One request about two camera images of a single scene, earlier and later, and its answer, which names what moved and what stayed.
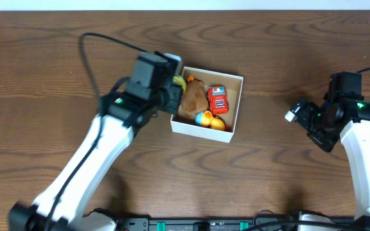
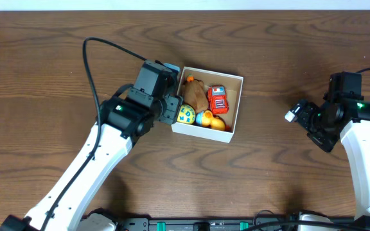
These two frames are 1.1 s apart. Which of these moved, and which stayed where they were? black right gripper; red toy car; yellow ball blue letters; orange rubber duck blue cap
Moved: yellow ball blue letters
Stayed: orange rubber duck blue cap; black right gripper; red toy car
